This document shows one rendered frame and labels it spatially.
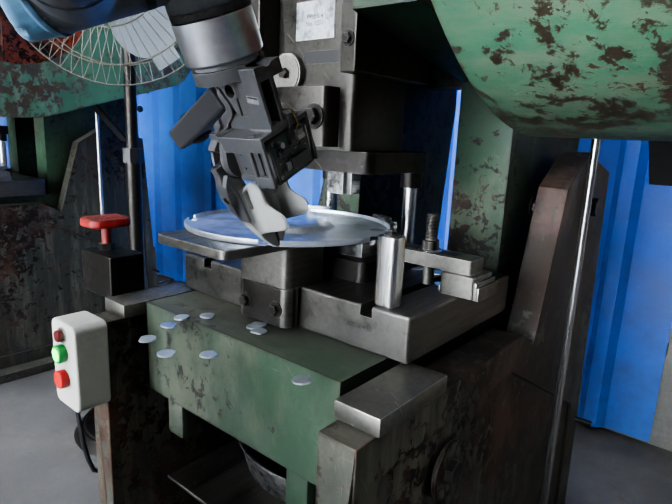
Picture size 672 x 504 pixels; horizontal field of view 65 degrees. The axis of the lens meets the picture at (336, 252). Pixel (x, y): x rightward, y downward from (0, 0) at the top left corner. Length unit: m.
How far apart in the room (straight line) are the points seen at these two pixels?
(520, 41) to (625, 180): 1.34
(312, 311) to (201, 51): 0.38
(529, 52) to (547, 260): 0.53
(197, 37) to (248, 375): 0.42
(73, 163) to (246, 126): 1.73
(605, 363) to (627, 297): 0.22
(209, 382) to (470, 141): 0.56
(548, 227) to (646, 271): 0.91
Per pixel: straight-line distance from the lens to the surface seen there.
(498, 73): 0.52
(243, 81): 0.51
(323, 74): 0.78
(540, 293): 0.95
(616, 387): 1.96
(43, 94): 1.99
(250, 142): 0.52
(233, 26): 0.51
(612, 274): 1.83
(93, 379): 0.89
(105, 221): 0.94
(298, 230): 0.71
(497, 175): 0.91
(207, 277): 0.90
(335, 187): 0.84
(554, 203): 0.97
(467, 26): 0.48
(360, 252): 0.79
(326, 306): 0.71
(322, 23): 0.79
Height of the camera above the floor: 0.91
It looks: 13 degrees down
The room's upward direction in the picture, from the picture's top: 2 degrees clockwise
